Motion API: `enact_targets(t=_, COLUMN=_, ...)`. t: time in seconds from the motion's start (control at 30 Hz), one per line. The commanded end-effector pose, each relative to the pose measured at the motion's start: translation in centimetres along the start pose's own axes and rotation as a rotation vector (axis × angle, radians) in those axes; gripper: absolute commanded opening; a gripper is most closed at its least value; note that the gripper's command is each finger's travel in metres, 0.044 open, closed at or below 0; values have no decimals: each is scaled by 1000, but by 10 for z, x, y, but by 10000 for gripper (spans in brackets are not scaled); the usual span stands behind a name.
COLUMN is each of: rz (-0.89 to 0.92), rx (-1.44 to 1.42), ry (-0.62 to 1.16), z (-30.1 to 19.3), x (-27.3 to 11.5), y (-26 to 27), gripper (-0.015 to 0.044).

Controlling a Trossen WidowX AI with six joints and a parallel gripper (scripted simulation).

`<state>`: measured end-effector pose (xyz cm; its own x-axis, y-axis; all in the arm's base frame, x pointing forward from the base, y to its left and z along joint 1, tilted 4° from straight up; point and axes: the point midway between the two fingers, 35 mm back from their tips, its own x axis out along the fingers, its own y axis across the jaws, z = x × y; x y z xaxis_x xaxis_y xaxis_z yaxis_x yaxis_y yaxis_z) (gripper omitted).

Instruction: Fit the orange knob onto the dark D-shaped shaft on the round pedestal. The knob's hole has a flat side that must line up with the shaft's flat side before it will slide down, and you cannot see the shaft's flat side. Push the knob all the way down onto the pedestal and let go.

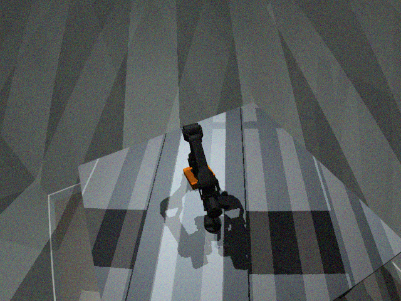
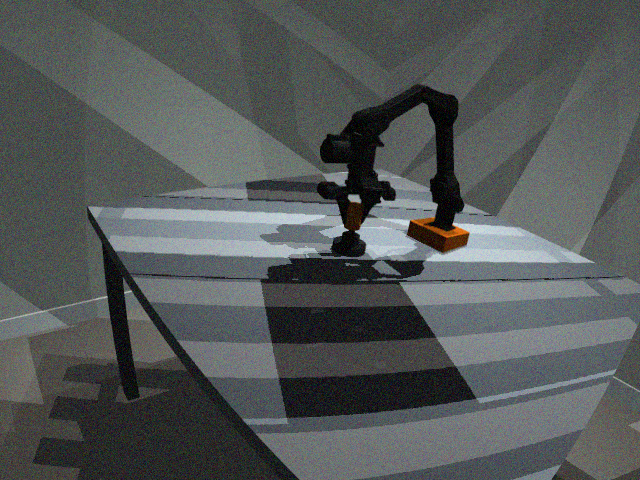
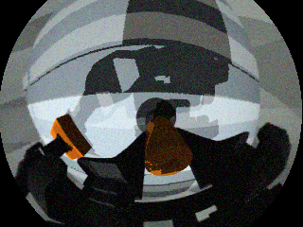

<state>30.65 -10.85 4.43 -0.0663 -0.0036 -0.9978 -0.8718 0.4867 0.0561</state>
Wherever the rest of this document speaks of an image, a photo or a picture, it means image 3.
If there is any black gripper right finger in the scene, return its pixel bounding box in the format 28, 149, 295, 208
175, 128, 250, 189

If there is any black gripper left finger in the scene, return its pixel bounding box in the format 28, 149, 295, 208
77, 132, 147, 201

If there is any black round pedestal with short shaft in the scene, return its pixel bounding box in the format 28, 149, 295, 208
136, 98, 175, 132

